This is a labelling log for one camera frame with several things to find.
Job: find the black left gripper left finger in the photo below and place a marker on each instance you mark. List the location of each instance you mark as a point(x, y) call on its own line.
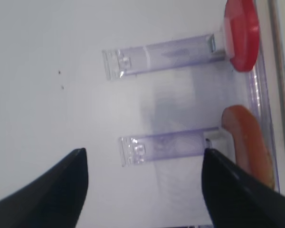
point(54, 200)

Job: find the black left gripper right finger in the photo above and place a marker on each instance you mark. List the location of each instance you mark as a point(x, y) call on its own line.
point(235, 199)

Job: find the red tomato slice in rack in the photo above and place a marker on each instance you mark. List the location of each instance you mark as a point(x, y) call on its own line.
point(245, 30)

